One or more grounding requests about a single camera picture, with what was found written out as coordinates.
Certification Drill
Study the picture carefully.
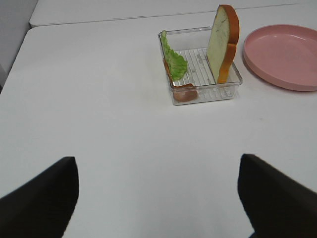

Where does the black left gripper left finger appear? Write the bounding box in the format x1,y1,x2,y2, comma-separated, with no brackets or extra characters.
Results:
0,157,79,238

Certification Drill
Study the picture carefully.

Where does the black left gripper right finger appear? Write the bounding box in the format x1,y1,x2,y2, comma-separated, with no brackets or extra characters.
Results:
237,154,317,238

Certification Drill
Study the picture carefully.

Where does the bacon strip tray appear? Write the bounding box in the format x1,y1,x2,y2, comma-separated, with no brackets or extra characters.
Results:
162,59,198,103

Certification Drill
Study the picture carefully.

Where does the pink round plate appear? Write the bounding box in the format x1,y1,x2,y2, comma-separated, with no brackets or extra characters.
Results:
243,24,317,92

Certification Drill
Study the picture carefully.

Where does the green lettuce leaf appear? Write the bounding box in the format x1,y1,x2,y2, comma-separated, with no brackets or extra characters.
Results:
161,30,188,81

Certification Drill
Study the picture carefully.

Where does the clear plastic left tray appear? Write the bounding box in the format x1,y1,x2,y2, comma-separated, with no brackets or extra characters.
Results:
158,27,242,105

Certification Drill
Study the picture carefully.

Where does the bread slice tray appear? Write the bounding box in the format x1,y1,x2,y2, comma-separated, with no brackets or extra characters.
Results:
207,4,240,84

